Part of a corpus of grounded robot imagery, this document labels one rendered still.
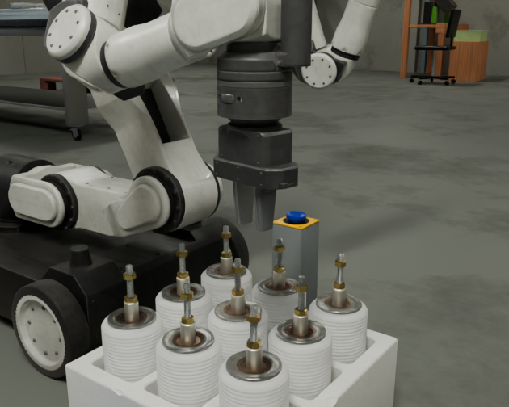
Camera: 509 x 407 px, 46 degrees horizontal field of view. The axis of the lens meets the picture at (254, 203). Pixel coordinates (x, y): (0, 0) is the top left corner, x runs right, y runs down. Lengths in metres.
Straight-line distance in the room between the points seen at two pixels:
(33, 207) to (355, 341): 0.89
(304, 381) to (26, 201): 0.92
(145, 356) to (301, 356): 0.24
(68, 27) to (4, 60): 9.58
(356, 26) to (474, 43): 7.58
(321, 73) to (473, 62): 7.60
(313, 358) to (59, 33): 0.56
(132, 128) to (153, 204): 0.18
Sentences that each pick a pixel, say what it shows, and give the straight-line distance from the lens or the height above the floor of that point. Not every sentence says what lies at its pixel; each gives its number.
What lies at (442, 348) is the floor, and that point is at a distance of 1.45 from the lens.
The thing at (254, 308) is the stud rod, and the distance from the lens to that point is 0.79.
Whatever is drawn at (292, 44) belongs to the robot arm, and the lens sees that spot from 0.68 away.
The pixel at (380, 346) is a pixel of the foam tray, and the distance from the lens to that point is 1.05.
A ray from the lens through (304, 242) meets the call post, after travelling 1.20.
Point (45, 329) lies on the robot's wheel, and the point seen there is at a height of 0.10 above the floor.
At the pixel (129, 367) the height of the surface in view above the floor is 0.19.
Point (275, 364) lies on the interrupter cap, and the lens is 0.84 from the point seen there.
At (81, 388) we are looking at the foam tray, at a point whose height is 0.15.
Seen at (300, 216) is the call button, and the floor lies 0.33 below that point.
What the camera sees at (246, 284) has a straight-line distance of 1.11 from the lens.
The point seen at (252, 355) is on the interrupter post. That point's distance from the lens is 0.82.
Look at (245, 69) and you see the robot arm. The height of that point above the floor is 0.64.
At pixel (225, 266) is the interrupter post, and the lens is 1.12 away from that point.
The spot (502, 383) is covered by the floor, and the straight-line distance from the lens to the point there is 1.36.
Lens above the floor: 0.69
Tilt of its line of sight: 16 degrees down
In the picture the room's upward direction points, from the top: straight up
